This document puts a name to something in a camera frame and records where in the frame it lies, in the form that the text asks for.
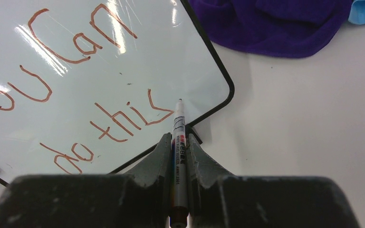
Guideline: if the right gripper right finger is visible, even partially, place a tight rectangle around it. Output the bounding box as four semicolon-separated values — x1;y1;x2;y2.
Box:
187;135;359;228

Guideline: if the black framed whiteboard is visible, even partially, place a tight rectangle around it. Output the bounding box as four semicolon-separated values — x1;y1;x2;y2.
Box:
0;0;234;182

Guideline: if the purple cloth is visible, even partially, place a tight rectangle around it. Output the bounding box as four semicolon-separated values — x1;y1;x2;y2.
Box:
190;0;352;58

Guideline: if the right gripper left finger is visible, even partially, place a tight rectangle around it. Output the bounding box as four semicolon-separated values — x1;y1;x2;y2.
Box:
0;133;171;228

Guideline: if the red whiteboard marker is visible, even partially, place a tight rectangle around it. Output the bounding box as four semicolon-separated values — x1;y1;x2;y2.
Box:
169;99;189;228

